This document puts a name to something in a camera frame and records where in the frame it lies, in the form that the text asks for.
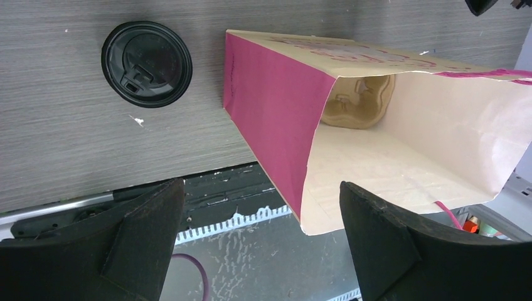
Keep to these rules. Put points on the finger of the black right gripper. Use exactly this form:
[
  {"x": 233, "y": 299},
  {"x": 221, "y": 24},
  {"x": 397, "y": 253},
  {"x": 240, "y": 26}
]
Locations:
[{"x": 478, "y": 7}]

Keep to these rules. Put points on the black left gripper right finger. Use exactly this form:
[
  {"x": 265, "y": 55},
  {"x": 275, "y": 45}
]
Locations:
[{"x": 401, "y": 255}]

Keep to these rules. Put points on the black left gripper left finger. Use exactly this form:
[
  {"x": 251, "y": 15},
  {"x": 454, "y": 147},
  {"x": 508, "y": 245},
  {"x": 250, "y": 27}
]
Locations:
[{"x": 110, "y": 259}]

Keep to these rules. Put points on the yellow pink paper bag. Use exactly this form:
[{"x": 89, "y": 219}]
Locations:
[{"x": 452, "y": 133}]

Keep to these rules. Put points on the single brown pulp carrier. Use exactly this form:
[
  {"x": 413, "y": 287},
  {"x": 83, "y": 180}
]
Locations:
[{"x": 358, "y": 102}]

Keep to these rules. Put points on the stack of black cup lids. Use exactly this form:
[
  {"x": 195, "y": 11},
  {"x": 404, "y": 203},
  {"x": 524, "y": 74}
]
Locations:
[{"x": 146, "y": 63}]

